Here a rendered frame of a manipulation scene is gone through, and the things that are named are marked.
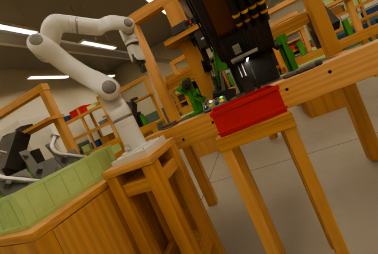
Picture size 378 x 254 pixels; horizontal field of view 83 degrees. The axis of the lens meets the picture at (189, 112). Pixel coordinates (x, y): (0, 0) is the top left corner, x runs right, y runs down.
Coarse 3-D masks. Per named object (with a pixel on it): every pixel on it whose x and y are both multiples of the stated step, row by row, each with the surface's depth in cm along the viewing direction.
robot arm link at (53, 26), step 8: (48, 16) 111; (56, 16) 111; (64, 16) 113; (72, 16) 115; (48, 24) 110; (56, 24) 111; (64, 24) 112; (72, 24) 114; (40, 32) 113; (48, 32) 112; (56, 32) 113; (64, 32) 116; (72, 32) 117; (56, 40) 116
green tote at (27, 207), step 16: (80, 160) 124; (96, 160) 134; (112, 160) 144; (48, 176) 106; (64, 176) 113; (80, 176) 121; (96, 176) 129; (16, 192) 93; (32, 192) 98; (48, 192) 104; (64, 192) 110; (80, 192) 118; (0, 208) 98; (16, 208) 93; (32, 208) 96; (48, 208) 102; (0, 224) 100; (16, 224) 96; (32, 224) 94
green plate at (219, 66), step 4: (212, 48) 144; (216, 56) 145; (216, 60) 146; (216, 64) 145; (220, 64) 145; (224, 64) 145; (216, 68) 145; (220, 68) 146; (224, 68) 145; (216, 72) 146
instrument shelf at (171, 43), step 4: (196, 24) 169; (188, 28) 171; (192, 28) 170; (196, 28) 169; (184, 32) 172; (188, 32) 171; (192, 32) 172; (176, 36) 174; (180, 36) 173; (184, 36) 173; (188, 36) 178; (168, 40) 176; (172, 40) 175; (176, 40) 175; (180, 40) 178; (184, 40) 184; (168, 44) 177; (172, 44) 181; (176, 44) 186; (172, 48) 193; (176, 48) 199
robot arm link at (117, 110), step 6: (120, 96) 126; (102, 102) 123; (108, 102) 122; (114, 102) 123; (120, 102) 124; (108, 108) 122; (114, 108) 118; (120, 108) 116; (126, 108) 118; (114, 114) 115; (120, 114) 115; (126, 114) 117; (132, 114) 121; (114, 120) 116; (120, 120) 115
